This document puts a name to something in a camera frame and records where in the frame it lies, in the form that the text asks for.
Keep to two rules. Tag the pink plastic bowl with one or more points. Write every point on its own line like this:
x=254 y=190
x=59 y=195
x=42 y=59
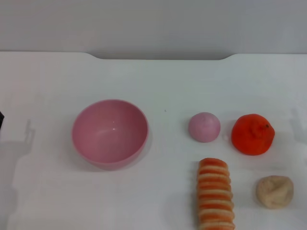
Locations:
x=110 y=136

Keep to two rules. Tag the beige egg yolk pastry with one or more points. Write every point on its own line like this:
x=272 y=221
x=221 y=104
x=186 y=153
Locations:
x=274 y=191

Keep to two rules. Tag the pink round bun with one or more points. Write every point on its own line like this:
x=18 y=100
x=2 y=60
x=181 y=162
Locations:
x=204 y=128

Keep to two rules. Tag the orange striped bread roll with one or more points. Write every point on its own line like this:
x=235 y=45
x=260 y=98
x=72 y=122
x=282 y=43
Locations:
x=214 y=194

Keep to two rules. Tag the orange tangerine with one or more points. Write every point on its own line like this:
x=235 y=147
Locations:
x=251 y=136

